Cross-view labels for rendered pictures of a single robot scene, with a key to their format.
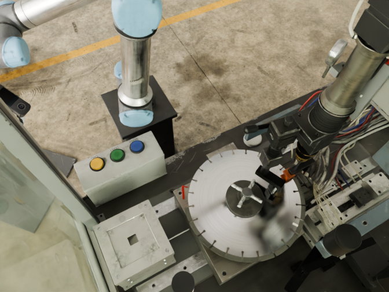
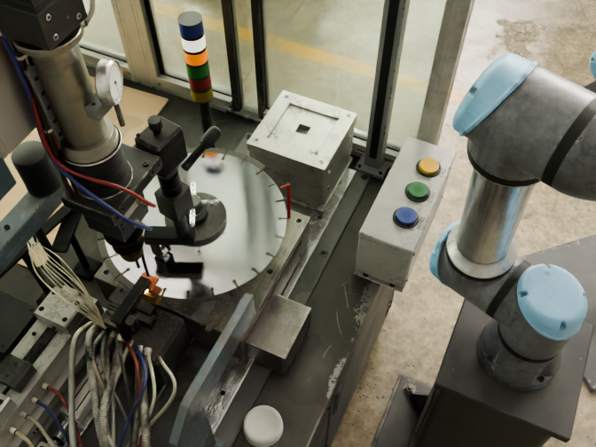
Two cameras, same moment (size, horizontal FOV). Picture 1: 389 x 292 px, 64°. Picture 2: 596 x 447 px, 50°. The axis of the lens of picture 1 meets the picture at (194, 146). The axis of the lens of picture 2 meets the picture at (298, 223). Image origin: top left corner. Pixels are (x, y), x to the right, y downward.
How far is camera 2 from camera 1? 1.08 m
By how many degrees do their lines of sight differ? 63
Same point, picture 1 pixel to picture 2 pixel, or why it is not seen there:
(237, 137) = (294, 412)
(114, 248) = (314, 113)
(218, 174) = (253, 226)
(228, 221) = (199, 184)
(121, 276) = (283, 98)
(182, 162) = (346, 304)
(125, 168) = (390, 184)
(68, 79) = not seen: outside the picture
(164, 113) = (455, 367)
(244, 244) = not seen: hidden behind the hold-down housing
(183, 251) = not seen: hidden behind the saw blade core
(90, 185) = (407, 144)
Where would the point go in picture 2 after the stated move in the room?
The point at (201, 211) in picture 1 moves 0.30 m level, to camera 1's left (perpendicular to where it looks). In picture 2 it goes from (241, 175) to (364, 111)
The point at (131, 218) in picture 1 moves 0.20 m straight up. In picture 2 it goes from (324, 143) to (327, 67)
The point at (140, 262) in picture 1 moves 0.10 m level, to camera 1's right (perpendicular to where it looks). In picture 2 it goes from (275, 116) to (236, 136)
